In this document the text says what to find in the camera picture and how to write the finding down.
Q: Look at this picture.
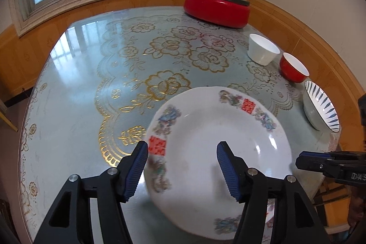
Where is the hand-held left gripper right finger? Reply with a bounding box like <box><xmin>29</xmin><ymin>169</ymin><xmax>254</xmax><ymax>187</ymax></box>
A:
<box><xmin>216</xmin><ymin>141</ymin><xmax>326</xmax><ymax>244</ymax></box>

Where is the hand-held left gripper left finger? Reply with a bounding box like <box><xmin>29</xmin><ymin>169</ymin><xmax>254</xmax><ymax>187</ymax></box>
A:
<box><xmin>34</xmin><ymin>141</ymin><xmax>149</xmax><ymax>244</ymax></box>

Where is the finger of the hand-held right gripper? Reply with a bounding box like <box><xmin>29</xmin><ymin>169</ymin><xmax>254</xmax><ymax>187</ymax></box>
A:
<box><xmin>295</xmin><ymin>150</ymin><xmax>336</xmax><ymax>174</ymax></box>

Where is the small white plate red print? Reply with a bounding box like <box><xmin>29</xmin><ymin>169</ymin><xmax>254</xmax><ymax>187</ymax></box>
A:
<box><xmin>144</xmin><ymin>86</ymin><xmax>293</xmax><ymax>241</ymax></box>

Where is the blue striped white bowl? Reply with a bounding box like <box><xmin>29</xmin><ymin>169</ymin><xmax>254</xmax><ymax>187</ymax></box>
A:
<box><xmin>303</xmin><ymin>80</ymin><xmax>341</xmax><ymax>134</ymax></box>

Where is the red bowl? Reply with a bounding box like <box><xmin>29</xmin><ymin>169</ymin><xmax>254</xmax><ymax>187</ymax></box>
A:
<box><xmin>279</xmin><ymin>52</ymin><xmax>310</xmax><ymax>83</ymax></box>

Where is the person's right hand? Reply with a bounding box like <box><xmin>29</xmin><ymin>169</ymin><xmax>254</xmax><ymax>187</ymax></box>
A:
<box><xmin>347</xmin><ymin>190</ymin><xmax>366</xmax><ymax>230</ymax></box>

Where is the wooden stool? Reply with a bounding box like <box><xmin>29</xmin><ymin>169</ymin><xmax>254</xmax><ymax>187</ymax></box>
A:
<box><xmin>313</xmin><ymin>184</ymin><xmax>353</xmax><ymax>233</ymax></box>

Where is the yellow edged board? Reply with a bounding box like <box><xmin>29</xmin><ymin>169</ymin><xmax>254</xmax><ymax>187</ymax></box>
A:
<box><xmin>0</xmin><ymin>98</ymin><xmax>18</xmax><ymax>130</ymax></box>

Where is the red electric pot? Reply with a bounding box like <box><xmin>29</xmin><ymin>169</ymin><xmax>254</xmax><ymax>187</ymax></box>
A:
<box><xmin>183</xmin><ymin>0</ymin><xmax>250</xmax><ymax>29</ymax></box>

